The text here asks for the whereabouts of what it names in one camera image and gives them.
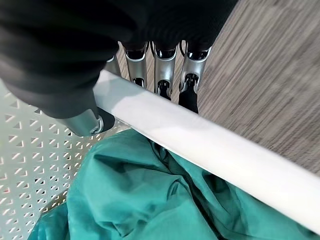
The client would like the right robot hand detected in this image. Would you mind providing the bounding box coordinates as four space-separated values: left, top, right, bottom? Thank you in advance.
0 0 238 137

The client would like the white perforated laundry basket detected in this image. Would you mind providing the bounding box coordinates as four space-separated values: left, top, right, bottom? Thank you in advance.
0 69 320 240

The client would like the teal green cloth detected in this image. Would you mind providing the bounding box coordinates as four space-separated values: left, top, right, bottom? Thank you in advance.
26 128 320 240

